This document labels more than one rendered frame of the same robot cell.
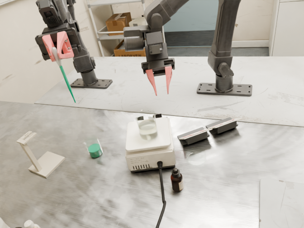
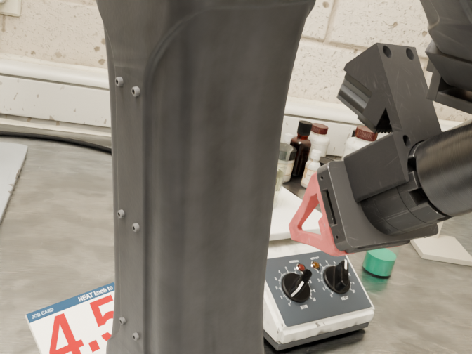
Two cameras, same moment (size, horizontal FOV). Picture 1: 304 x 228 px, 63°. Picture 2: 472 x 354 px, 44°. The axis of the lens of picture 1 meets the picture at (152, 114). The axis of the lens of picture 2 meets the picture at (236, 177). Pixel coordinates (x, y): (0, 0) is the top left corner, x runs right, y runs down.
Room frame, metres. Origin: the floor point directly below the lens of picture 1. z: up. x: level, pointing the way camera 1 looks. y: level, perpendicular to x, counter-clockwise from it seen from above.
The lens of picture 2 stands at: (0.95, -0.41, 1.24)
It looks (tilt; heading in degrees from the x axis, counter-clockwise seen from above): 20 degrees down; 138
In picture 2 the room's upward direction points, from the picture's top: 12 degrees clockwise
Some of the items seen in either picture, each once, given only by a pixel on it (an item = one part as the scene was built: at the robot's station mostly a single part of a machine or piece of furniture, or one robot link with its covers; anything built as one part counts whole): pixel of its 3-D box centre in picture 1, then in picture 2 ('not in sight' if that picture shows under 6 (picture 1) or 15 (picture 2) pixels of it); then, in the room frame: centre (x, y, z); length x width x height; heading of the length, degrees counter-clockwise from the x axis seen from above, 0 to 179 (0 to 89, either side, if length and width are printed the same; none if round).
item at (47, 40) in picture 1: (59, 49); not in sight; (0.61, 0.19, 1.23); 0.09 x 0.07 x 0.07; 7
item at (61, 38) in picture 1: (55, 50); not in sight; (0.61, 0.20, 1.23); 0.09 x 0.07 x 0.07; 7
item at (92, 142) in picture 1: (93, 146); (383, 249); (0.57, 0.19, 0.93); 0.04 x 0.04 x 0.06
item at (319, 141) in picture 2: not in sight; (315, 147); (0.25, 0.38, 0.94); 0.05 x 0.05 x 0.09
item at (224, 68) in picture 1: (222, 66); not in sight; (0.78, -0.28, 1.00); 0.09 x 0.06 x 0.06; 2
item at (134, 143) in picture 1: (147, 133); (266, 209); (0.52, 0.02, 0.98); 0.12 x 0.12 x 0.01; 85
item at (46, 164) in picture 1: (38, 149); (451, 210); (0.57, 0.35, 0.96); 0.08 x 0.08 x 0.13; 55
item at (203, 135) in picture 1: (193, 132); not in sight; (0.56, -0.11, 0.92); 0.09 x 0.06 x 0.04; 103
